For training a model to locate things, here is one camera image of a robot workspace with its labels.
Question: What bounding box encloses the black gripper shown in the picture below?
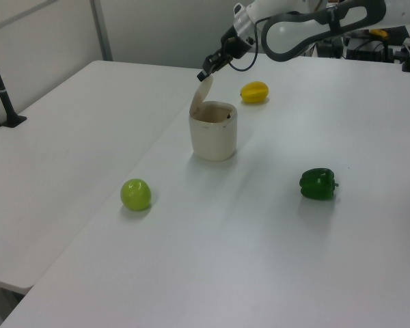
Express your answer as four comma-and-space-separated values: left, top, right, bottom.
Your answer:
196, 24, 254, 83

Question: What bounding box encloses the beige garbage bin lid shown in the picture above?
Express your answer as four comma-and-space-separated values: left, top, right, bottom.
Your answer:
189, 75, 215, 120

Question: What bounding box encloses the beige plastic garbage bin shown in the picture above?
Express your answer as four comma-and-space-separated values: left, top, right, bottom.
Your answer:
189, 100, 239, 162

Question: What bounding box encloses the yellow toy starfruit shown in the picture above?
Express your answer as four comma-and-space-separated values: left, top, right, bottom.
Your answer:
240, 81, 270, 104

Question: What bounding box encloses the dark background equipment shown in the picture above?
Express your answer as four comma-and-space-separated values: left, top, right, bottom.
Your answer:
316, 27, 409, 64

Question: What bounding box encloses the light green toy apple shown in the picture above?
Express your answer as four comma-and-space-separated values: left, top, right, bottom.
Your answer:
120, 178, 152, 212

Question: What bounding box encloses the green toy bell pepper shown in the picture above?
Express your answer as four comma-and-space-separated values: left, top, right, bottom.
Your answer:
299, 167, 340, 202

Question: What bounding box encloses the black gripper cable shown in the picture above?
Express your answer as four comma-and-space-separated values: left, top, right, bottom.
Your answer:
229, 18, 260, 72

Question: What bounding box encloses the black camera stand pole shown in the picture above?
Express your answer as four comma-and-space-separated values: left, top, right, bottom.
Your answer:
0, 33, 27, 129

